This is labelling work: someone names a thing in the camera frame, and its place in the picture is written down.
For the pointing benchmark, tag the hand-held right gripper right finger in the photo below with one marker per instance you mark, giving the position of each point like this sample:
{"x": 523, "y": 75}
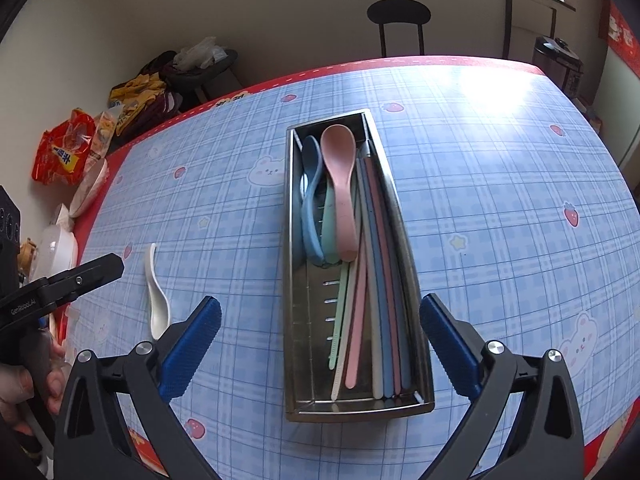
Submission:
{"x": 450, "y": 350}

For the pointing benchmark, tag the cream chopstick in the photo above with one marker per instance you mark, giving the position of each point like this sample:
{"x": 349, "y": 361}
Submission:
{"x": 375, "y": 350}
{"x": 342, "y": 365}

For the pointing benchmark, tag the white plastic bag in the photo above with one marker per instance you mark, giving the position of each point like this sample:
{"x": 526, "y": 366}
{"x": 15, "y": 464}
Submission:
{"x": 200, "y": 52}

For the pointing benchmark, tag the person's left hand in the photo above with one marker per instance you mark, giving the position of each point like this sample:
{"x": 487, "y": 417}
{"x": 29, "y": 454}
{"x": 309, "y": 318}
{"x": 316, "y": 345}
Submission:
{"x": 15, "y": 390}

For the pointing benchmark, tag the red tablecloth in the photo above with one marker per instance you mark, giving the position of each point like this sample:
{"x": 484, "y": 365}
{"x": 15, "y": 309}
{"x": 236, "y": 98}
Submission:
{"x": 400, "y": 62}

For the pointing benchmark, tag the silver pressure cooker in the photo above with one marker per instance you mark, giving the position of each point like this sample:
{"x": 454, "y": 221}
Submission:
{"x": 560, "y": 67}

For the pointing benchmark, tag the red snack bag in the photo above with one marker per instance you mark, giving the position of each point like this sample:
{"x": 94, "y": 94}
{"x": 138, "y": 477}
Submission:
{"x": 62, "y": 150}

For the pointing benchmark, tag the stainless steel utensil tray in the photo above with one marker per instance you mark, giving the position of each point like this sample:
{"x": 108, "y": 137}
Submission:
{"x": 310, "y": 360}

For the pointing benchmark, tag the pile of yellow clothes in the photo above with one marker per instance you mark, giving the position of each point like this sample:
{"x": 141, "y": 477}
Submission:
{"x": 137, "y": 100}

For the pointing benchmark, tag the black round stool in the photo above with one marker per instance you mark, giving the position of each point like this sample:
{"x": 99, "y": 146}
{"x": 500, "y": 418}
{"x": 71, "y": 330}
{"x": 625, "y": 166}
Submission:
{"x": 398, "y": 12}

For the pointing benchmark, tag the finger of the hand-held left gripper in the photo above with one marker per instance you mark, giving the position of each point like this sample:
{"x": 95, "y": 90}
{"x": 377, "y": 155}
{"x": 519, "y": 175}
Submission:
{"x": 95, "y": 272}

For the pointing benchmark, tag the black metal rack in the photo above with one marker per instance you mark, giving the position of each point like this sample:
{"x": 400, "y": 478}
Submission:
{"x": 509, "y": 25}

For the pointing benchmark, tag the blue spoon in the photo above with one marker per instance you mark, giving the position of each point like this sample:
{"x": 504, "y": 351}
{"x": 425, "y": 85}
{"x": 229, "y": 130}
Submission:
{"x": 310, "y": 160}

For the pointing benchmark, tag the green spoon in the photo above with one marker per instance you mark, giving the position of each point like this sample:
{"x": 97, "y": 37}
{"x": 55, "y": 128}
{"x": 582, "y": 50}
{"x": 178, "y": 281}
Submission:
{"x": 330, "y": 230}

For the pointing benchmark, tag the white lidded pot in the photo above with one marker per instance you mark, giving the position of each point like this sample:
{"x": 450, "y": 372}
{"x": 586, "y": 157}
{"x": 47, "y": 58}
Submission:
{"x": 55, "y": 255}

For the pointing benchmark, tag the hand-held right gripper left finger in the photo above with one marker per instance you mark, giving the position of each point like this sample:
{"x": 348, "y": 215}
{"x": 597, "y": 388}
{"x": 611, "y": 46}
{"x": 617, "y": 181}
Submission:
{"x": 190, "y": 350}

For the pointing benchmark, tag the pink chopstick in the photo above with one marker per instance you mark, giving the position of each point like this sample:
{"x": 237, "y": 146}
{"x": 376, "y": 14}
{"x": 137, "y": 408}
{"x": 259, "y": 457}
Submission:
{"x": 356, "y": 340}
{"x": 394, "y": 340}

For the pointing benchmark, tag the blue chopstick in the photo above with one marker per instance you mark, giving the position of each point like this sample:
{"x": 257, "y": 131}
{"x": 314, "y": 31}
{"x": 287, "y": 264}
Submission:
{"x": 385, "y": 340}

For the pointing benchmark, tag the pale ceramic bowl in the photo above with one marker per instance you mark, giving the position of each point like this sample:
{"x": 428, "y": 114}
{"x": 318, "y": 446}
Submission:
{"x": 90, "y": 190}

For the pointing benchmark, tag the blue plaid table mat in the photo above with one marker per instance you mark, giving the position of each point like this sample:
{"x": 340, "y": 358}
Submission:
{"x": 500, "y": 210}

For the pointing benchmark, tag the yellow clear snack bag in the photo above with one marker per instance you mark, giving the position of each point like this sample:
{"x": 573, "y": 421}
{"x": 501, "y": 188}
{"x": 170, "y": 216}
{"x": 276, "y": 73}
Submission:
{"x": 102, "y": 135}

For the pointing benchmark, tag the pink spoon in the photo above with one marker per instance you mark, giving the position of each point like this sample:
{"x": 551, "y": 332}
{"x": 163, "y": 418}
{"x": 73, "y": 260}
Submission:
{"x": 339, "y": 160}

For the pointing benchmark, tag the white spoon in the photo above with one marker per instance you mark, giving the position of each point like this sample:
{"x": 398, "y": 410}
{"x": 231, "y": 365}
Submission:
{"x": 159, "y": 310}

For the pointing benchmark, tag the clear plastic wrapper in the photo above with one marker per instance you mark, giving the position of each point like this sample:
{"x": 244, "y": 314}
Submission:
{"x": 72, "y": 317}

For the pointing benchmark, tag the bear-shaped bottle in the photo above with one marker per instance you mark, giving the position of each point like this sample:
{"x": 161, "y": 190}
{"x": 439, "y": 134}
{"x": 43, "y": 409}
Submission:
{"x": 27, "y": 257}

